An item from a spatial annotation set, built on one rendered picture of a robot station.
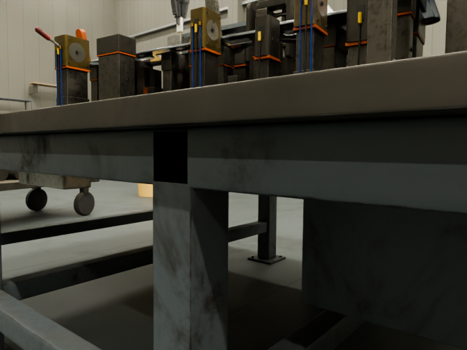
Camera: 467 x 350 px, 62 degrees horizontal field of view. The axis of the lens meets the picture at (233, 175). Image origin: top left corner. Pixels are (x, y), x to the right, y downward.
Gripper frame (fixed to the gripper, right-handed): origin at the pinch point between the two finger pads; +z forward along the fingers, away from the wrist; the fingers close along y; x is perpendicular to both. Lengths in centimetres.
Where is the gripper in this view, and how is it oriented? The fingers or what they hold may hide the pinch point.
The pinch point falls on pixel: (179, 24)
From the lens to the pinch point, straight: 204.1
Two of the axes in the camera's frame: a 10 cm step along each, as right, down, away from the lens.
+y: -5.5, 0.5, -8.3
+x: 8.3, 0.3, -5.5
